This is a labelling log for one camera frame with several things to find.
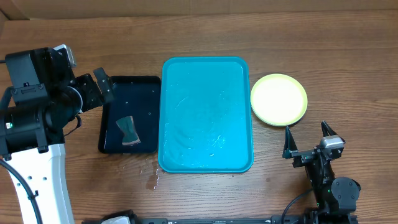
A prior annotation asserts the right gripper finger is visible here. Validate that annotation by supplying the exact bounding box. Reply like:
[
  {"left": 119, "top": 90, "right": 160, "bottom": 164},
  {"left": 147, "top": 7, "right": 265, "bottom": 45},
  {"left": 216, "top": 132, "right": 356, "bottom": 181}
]
[
  {"left": 282, "top": 126, "right": 298, "bottom": 157},
  {"left": 321, "top": 121, "right": 336, "bottom": 137}
]

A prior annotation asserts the black plastic tray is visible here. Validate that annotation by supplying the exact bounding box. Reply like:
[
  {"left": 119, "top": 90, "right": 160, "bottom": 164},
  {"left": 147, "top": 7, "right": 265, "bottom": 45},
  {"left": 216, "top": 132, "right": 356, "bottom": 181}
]
[{"left": 98, "top": 76, "right": 161, "bottom": 154}]

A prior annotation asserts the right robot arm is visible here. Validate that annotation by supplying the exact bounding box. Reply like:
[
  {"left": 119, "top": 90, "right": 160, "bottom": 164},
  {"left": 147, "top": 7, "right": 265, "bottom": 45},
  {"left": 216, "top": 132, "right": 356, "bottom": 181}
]
[{"left": 280, "top": 121, "right": 361, "bottom": 223}]

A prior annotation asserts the yellow-green plate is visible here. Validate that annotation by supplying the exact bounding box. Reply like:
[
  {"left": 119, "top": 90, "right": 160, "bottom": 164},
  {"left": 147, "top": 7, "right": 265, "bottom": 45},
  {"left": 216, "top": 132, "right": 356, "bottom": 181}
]
[{"left": 250, "top": 73, "right": 308, "bottom": 126}]

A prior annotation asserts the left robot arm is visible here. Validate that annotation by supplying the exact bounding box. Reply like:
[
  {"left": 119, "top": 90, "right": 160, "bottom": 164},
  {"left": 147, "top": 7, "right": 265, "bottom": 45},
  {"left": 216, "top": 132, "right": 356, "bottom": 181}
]
[{"left": 1, "top": 45, "right": 114, "bottom": 223}]

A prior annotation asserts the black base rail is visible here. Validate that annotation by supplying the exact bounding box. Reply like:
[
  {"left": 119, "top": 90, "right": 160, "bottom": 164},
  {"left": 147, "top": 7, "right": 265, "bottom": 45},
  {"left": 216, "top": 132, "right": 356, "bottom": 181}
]
[{"left": 81, "top": 210, "right": 359, "bottom": 224}]

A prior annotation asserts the teal plastic tray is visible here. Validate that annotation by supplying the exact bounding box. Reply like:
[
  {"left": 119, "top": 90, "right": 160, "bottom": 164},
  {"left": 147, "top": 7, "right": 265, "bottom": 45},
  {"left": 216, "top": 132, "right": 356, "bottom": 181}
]
[{"left": 158, "top": 57, "right": 254, "bottom": 174}]

